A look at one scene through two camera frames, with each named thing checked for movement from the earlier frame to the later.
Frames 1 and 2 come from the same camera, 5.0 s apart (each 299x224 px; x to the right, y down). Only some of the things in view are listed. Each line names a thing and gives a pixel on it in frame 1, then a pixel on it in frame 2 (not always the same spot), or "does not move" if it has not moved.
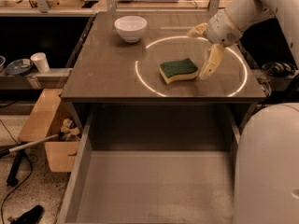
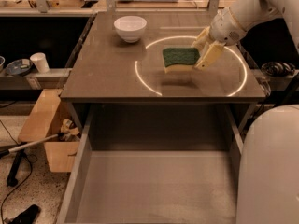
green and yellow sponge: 173,71 to 179,59
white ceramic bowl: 131,27 does not move
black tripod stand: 12,178 does not move
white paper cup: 41,62 does not move
